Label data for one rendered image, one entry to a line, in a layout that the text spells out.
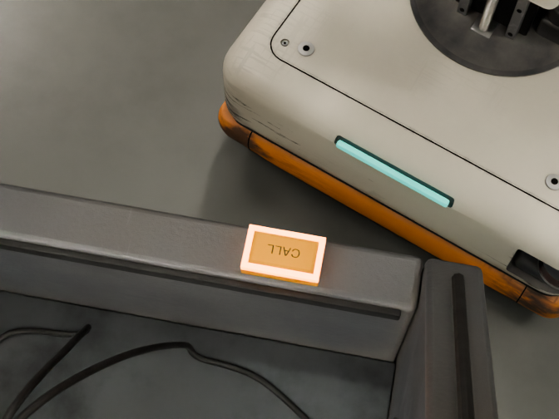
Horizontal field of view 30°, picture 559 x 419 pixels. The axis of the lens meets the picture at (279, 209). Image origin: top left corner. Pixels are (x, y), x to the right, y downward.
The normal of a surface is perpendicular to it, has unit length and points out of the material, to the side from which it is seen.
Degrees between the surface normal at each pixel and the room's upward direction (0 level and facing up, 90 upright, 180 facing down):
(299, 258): 0
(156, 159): 0
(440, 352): 43
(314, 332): 90
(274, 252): 0
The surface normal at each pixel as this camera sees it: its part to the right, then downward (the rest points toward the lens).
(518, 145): 0.01, -0.39
